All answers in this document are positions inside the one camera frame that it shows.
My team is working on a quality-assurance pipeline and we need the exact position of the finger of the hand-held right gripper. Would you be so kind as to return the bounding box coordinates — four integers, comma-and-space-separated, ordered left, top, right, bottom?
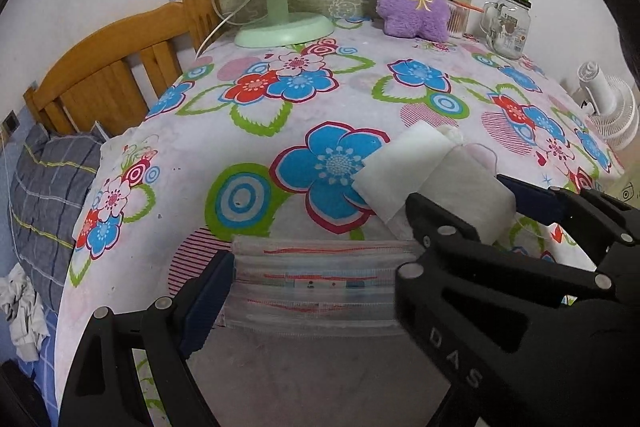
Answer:
497, 174, 640, 303
395, 193, 613, 427

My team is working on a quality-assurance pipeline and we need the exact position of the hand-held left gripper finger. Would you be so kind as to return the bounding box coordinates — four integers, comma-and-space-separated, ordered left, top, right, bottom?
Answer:
57, 251, 236, 427

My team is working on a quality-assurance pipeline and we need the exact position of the clear face mask pack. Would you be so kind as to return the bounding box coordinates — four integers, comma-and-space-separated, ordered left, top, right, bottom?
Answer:
225, 234, 421, 339

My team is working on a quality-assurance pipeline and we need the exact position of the white desk fan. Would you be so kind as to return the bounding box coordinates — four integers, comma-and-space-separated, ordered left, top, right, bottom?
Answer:
570, 61, 640, 153

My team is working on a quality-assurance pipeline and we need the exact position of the floral tablecloth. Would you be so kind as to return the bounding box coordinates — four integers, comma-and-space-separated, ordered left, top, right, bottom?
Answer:
55, 14, 640, 427

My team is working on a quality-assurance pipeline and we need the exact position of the glass jar mug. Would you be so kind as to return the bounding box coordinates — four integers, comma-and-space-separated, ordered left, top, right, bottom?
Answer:
481, 0, 532, 60

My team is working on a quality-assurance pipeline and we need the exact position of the blue checked bedsheet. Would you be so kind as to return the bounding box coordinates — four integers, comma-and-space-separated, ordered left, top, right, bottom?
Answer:
20, 332, 66, 418

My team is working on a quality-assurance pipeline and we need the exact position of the white crumpled cloth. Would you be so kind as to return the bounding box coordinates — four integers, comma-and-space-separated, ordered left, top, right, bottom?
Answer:
0, 263, 51, 362

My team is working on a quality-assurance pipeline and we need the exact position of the grey plaid pillow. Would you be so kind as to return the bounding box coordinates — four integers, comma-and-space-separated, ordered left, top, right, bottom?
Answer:
9, 122, 103, 314

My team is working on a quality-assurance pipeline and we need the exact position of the cotton swab box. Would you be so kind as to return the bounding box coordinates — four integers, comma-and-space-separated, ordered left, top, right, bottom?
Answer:
445, 0, 486, 39

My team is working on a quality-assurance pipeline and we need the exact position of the wooden headboard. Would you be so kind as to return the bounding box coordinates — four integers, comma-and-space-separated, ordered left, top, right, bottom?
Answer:
22, 0, 223, 140

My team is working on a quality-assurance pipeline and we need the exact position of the white fan cable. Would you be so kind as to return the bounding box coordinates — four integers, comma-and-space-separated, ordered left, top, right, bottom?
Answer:
196, 0, 242, 58

